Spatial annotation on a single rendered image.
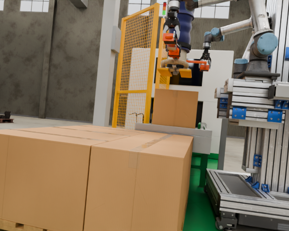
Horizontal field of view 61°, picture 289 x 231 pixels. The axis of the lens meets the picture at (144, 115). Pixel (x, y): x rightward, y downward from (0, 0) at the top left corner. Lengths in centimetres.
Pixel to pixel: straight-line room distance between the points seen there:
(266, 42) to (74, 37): 1172
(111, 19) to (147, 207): 267
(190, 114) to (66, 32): 1135
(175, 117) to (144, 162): 130
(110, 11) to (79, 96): 916
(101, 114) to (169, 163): 224
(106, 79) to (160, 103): 109
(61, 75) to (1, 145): 1154
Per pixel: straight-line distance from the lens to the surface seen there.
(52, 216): 124
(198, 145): 222
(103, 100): 314
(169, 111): 227
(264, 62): 184
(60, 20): 1352
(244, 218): 176
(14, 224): 137
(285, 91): 171
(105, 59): 321
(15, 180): 131
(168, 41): 168
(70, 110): 1243
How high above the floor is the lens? 70
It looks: level
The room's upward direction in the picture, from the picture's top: 5 degrees clockwise
